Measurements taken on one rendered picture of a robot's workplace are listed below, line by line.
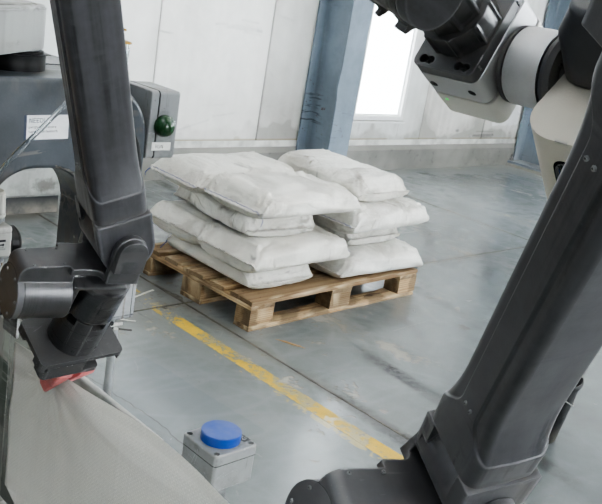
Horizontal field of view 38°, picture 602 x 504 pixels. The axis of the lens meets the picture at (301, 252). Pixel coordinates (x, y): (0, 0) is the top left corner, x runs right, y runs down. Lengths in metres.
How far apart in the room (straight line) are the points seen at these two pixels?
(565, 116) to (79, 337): 0.57
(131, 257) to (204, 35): 5.46
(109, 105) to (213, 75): 5.61
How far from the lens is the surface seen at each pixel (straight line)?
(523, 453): 0.60
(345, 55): 6.76
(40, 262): 0.91
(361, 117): 7.53
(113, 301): 0.94
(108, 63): 0.81
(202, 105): 6.41
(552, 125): 0.97
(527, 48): 1.02
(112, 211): 0.87
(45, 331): 1.02
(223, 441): 1.30
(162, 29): 6.11
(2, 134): 1.07
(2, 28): 1.03
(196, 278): 4.09
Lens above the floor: 1.50
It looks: 17 degrees down
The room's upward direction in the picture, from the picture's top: 10 degrees clockwise
